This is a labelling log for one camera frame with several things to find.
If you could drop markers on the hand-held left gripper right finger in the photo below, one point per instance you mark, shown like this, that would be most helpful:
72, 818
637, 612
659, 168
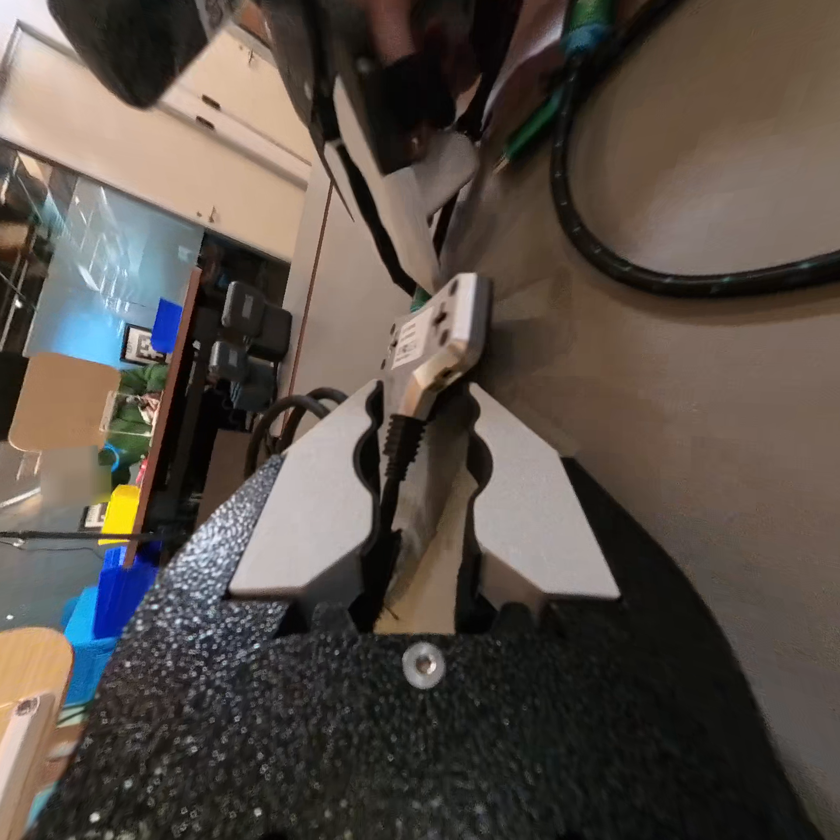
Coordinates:
538, 525

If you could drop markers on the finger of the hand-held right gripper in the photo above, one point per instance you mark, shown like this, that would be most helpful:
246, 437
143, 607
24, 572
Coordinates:
410, 229
453, 167

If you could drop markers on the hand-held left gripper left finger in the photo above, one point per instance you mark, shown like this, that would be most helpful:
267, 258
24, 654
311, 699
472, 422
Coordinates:
308, 518

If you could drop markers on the person's right hand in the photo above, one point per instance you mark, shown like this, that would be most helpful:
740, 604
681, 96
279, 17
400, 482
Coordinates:
525, 59

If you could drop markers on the white door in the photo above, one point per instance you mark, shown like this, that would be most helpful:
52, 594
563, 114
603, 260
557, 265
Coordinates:
164, 177
249, 79

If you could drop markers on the grey desk with brown edge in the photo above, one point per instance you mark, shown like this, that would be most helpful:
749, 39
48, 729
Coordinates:
174, 394

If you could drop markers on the small yellow plastic bin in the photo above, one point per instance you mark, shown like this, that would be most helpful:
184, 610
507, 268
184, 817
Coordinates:
121, 512

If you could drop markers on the glass partition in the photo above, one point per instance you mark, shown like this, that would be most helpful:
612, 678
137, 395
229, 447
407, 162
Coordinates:
118, 262

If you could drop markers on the framed printed tag sign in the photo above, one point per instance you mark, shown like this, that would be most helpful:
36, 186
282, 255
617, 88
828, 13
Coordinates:
144, 344
95, 517

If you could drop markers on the flat blue plastic bin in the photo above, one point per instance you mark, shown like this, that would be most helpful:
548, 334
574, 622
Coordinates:
167, 325

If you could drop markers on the small tan board on stand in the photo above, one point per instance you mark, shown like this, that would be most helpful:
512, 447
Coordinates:
65, 400

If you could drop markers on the large wooden board on stand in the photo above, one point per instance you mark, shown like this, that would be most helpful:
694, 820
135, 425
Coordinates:
33, 663

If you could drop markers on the black screen panel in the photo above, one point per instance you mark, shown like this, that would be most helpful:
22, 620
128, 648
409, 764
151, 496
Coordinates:
13, 394

